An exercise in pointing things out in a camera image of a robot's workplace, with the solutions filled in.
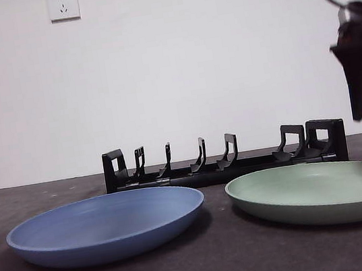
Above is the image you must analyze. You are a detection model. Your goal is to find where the pale green round plate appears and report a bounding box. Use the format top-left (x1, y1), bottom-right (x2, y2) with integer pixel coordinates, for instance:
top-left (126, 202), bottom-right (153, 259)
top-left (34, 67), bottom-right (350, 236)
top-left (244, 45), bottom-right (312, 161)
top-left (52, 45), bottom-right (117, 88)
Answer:
top-left (222, 154), bottom-right (362, 241)

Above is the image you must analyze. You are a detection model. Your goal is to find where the blue round plate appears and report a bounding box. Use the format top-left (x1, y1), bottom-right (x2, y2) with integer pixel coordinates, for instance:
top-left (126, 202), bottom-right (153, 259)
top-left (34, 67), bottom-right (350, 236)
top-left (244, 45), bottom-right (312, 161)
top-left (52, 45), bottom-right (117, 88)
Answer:
top-left (1, 179), bottom-right (213, 271)

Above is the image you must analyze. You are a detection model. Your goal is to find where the black plastic plate rack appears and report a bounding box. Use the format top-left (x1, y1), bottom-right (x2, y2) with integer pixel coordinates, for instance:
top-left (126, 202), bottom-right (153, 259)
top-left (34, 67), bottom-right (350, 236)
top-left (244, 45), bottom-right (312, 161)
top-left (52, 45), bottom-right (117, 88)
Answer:
top-left (100, 115), bottom-right (351, 202)

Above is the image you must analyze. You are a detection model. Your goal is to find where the white wall socket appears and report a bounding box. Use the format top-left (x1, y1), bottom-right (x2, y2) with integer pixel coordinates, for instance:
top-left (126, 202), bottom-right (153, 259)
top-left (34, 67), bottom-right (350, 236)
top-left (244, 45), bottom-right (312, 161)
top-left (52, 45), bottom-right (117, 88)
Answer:
top-left (47, 0), bottom-right (82, 25)

